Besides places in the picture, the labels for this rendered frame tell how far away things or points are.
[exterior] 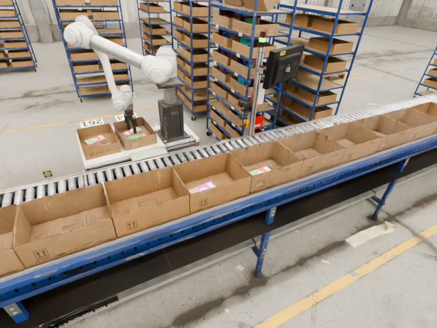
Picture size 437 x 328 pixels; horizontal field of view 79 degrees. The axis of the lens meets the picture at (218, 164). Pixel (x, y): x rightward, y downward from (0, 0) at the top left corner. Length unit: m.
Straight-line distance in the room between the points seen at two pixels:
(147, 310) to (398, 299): 1.93
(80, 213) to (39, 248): 0.34
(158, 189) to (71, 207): 0.48
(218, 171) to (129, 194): 0.59
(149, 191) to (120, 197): 0.17
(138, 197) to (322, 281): 1.63
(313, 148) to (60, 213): 1.81
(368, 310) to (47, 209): 2.28
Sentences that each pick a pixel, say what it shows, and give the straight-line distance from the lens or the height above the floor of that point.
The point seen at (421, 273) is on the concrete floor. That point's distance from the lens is 3.01.
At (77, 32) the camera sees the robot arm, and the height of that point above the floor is 1.65.
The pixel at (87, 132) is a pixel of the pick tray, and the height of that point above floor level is 0.80.
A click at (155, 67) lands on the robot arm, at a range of 2.05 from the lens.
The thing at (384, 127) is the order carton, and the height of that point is 0.94.
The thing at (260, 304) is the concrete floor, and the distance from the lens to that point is 2.28.
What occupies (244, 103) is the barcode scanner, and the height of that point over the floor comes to 1.08.
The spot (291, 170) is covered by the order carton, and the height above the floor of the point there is 0.99.
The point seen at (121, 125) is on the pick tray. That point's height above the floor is 0.81.
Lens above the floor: 2.00
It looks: 35 degrees down
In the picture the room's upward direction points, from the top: 3 degrees clockwise
